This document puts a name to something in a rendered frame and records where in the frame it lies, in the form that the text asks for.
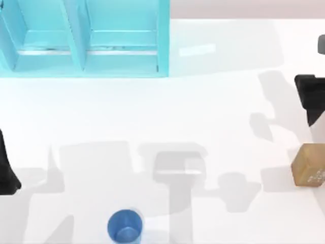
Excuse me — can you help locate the grey rounded box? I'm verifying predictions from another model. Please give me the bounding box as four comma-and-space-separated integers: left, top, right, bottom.
317, 34, 325, 55

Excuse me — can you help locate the brown wooden box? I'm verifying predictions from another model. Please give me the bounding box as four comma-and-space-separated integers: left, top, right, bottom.
291, 143, 325, 188

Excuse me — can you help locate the blue cup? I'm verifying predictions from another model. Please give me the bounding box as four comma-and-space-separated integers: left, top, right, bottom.
107, 209, 143, 244

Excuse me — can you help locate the light blue rack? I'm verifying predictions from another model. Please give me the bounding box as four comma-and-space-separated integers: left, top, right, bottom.
0, 0, 170, 78

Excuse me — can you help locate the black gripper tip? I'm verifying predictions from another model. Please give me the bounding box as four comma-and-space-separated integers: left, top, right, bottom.
0, 129, 22, 196

